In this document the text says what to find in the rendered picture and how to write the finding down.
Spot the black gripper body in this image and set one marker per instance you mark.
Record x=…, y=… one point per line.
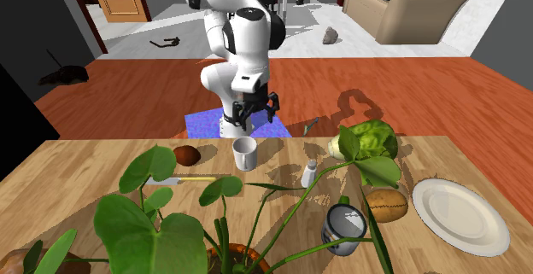
x=255, y=97

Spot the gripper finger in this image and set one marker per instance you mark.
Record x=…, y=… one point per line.
x=240, y=115
x=272, y=106

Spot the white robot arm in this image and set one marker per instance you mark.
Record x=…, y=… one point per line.
x=233, y=61

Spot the blue patterned robot stand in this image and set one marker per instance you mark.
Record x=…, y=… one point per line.
x=202, y=124

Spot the small teal tool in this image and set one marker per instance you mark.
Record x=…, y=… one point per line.
x=310, y=126

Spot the dark brown round object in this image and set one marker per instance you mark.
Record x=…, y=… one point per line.
x=187, y=155

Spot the white salt shaker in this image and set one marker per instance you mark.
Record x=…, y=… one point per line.
x=309, y=174

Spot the grey rock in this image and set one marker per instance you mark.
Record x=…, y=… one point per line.
x=330, y=36

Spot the dark curved floor object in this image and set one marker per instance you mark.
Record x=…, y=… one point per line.
x=165, y=42

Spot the green lettuce head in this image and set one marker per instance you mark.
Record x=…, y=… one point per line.
x=374, y=138

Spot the brown potato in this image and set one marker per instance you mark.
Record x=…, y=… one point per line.
x=386, y=205

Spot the green potted plant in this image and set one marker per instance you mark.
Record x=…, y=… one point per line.
x=133, y=231

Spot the beige sofa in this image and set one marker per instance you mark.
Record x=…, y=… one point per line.
x=410, y=11

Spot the dark broom head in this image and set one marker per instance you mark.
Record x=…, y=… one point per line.
x=64, y=74

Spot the white plate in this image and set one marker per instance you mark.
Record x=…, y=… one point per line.
x=461, y=218

